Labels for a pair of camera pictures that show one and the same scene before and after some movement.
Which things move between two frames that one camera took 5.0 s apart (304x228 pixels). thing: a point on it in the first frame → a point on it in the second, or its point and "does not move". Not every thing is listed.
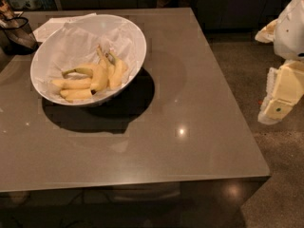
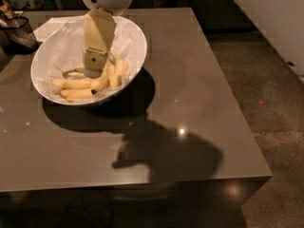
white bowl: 86,60 does not move
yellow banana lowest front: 75,94 does not move
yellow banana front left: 74,84 does not move
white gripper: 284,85 → 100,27
